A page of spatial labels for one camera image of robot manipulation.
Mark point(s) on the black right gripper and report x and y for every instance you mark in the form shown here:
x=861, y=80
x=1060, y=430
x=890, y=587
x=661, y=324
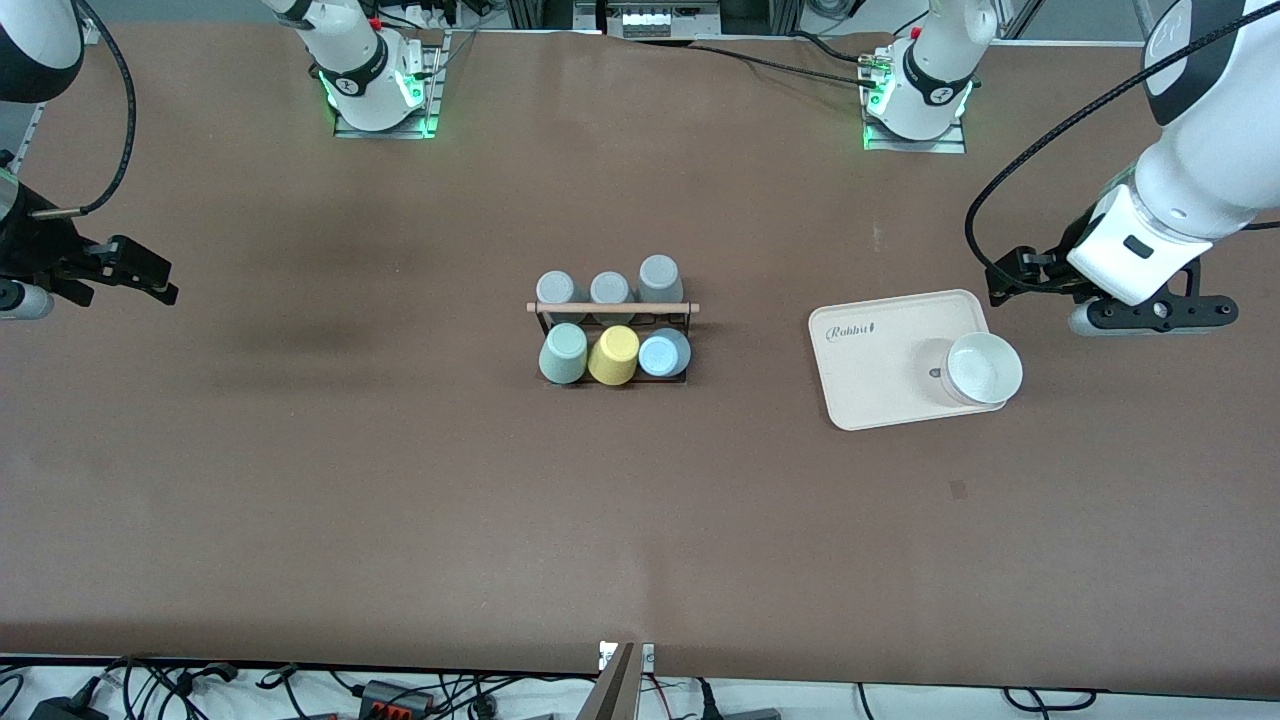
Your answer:
x=30, y=246

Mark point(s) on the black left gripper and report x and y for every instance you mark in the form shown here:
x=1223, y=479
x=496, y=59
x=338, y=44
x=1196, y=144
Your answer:
x=1054, y=268

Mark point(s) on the light blue cup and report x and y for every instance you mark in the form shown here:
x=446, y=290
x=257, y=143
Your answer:
x=663, y=355

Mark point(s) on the pale green cup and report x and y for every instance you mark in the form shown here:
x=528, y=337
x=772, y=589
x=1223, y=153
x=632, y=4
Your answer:
x=563, y=352

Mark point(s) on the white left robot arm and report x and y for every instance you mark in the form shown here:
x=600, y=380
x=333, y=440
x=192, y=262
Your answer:
x=1200, y=170

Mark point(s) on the white bowl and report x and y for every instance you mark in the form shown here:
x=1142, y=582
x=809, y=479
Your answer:
x=985, y=368

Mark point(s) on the cream plastic tray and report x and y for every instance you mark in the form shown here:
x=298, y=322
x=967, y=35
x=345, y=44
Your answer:
x=880, y=390

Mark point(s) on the grey cup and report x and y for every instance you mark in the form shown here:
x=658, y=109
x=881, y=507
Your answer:
x=610, y=288
x=660, y=278
x=555, y=288

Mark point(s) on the yellow cup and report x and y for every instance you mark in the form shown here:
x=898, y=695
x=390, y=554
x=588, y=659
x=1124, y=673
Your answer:
x=613, y=357

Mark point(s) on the black power adapter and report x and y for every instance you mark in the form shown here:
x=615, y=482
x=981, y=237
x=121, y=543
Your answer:
x=65, y=712

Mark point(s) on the white power strip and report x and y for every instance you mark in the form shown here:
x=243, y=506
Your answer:
x=660, y=20

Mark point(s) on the black terminal block red levers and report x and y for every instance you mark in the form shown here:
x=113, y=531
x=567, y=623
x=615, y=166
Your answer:
x=395, y=698

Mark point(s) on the white small plate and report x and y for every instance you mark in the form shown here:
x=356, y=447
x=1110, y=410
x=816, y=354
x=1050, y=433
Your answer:
x=647, y=657

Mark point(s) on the grey angled pole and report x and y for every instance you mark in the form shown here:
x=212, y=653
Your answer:
x=610, y=695

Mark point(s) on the black left camera mount bracket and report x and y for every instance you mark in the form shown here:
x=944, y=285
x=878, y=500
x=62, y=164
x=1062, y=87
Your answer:
x=1185, y=312

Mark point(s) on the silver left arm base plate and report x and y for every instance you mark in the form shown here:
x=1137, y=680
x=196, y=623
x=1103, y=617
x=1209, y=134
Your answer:
x=915, y=146

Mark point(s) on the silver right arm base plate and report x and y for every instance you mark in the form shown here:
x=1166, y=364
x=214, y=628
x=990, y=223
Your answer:
x=430, y=100

